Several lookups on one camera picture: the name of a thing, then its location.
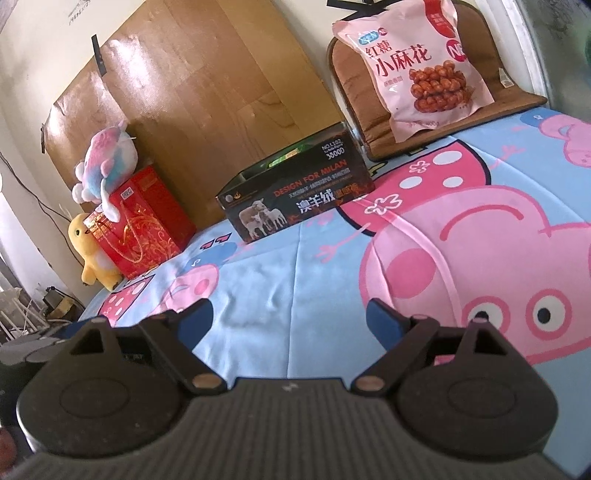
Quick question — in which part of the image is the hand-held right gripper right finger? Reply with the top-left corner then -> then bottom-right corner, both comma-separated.
355,298 -> 509,396

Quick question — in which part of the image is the white window frame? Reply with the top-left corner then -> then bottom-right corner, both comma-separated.
499,0 -> 591,116

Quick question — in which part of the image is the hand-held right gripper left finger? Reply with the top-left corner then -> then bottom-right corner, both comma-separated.
69,299 -> 222,396

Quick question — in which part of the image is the dark tin box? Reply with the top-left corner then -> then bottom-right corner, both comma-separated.
216,121 -> 376,244

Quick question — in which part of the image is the black tape piece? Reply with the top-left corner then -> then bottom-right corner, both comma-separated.
91,34 -> 108,77

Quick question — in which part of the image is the wooden board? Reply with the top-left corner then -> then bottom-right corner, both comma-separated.
41,0 -> 356,232

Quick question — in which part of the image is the white wire rack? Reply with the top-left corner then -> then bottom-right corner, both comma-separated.
0,286 -> 47,339

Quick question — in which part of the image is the yellow plush toy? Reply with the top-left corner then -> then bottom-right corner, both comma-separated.
68,213 -> 124,292

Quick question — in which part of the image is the green snack packet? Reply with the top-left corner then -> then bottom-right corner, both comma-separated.
270,144 -> 317,168

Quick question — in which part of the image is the pink snack bag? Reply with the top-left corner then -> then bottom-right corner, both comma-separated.
332,0 -> 495,144

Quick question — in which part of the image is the pink and blue plush toy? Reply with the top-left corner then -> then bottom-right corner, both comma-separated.
71,121 -> 139,220

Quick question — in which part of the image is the brown seat cushion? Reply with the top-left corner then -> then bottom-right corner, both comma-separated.
325,0 -> 549,162

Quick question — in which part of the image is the grey object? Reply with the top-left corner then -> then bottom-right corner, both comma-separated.
0,333 -> 66,370

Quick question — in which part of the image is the dark wall cable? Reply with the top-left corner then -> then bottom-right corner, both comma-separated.
0,152 -> 88,220

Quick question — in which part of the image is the red gift bag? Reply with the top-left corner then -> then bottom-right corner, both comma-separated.
84,165 -> 198,281

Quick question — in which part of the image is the cartoon printed bedsheet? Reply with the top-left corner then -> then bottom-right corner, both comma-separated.
76,105 -> 591,480

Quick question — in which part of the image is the small brown box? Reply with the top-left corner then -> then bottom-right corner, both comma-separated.
44,287 -> 77,320

